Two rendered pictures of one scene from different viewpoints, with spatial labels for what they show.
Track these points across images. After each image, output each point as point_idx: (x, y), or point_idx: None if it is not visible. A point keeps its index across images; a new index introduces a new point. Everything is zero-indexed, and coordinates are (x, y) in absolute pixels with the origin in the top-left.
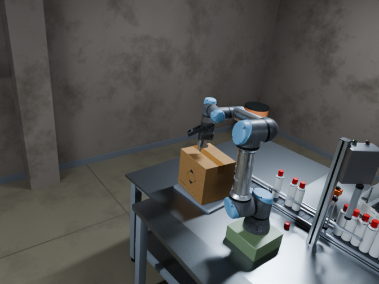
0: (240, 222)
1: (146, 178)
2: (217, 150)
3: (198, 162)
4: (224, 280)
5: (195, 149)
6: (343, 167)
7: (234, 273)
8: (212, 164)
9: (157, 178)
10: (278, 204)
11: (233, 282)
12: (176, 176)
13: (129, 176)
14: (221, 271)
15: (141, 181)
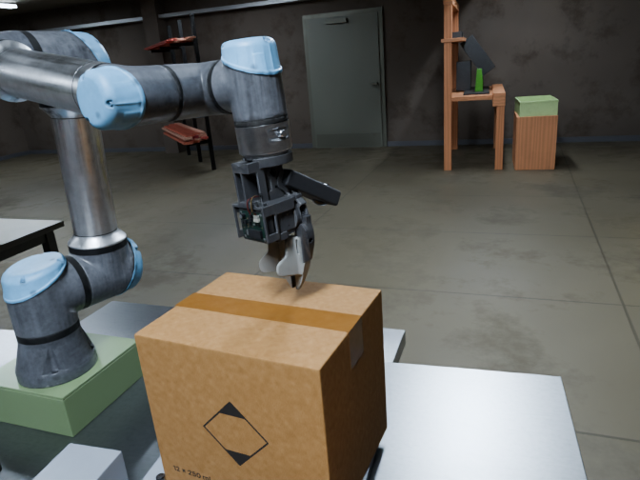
0: (104, 356)
1: (494, 400)
2: (243, 349)
3: (268, 278)
4: (129, 320)
5: (333, 310)
6: None
7: (110, 333)
8: (219, 290)
9: (472, 419)
10: None
11: (111, 324)
12: (439, 470)
13: (537, 377)
14: (136, 326)
15: (489, 383)
